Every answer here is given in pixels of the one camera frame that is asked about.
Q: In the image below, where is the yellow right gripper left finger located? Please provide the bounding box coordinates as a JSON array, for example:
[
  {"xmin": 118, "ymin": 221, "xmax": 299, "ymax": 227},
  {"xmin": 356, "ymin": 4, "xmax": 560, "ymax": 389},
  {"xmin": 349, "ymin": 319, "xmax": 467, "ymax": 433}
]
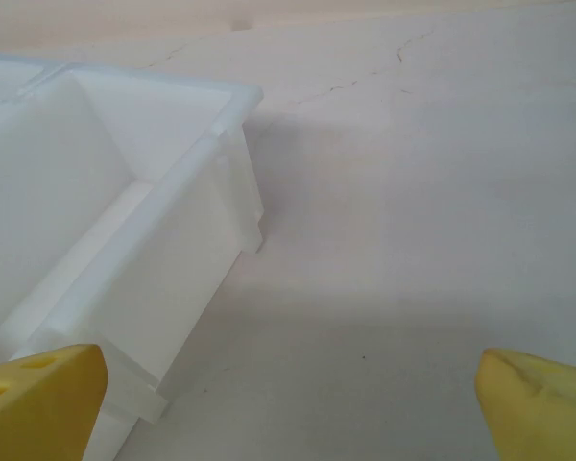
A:
[{"xmin": 0, "ymin": 343, "xmax": 109, "ymax": 461}]

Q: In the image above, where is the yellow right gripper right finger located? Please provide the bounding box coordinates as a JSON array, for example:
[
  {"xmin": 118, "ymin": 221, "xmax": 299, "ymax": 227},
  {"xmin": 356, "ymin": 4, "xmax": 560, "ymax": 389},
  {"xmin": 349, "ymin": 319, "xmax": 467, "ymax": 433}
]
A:
[{"xmin": 475, "ymin": 348, "xmax": 576, "ymax": 461}]

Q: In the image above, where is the white divided container tray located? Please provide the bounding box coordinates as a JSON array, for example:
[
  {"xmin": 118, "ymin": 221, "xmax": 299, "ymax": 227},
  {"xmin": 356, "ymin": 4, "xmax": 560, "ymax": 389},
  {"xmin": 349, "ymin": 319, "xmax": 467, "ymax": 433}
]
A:
[{"xmin": 0, "ymin": 51, "xmax": 265, "ymax": 461}]

